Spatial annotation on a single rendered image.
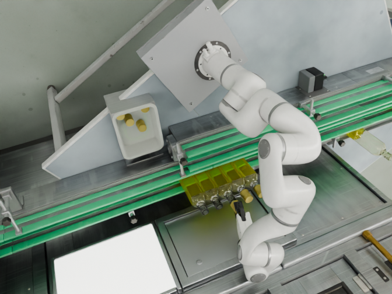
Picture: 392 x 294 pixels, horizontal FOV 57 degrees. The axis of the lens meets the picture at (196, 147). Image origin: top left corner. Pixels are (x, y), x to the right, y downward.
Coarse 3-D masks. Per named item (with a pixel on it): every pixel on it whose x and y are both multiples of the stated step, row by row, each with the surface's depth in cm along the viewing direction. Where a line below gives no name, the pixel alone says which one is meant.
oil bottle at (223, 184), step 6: (216, 168) 150; (210, 174) 148; (216, 174) 147; (222, 174) 146; (216, 180) 144; (222, 180) 144; (228, 180) 144; (222, 186) 141; (228, 186) 141; (222, 192) 141
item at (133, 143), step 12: (132, 108) 134; (156, 108) 137; (120, 120) 143; (144, 120) 147; (156, 120) 141; (120, 132) 146; (132, 132) 148; (144, 132) 150; (156, 132) 148; (120, 144) 140; (132, 144) 151; (144, 144) 151; (156, 144) 150; (132, 156) 146
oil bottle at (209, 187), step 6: (198, 174) 148; (204, 174) 147; (198, 180) 145; (204, 180) 145; (210, 180) 144; (204, 186) 142; (210, 186) 142; (216, 186) 142; (204, 192) 141; (210, 192) 139; (216, 192) 140; (210, 198) 140
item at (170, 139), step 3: (168, 135) 149; (171, 135) 149; (168, 138) 148; (171, 138) 148; (174, 138) 148; (168, 141) 148; (171, 141) 146; (174, 141) 146; (168, 144) 150; (168, 147) 149; (171, 150) 147; (171, 153) 149; (174, 153) 147; (171, 156) 150; (174, 156) 148; (174, 159) 149; (177, 159) 150
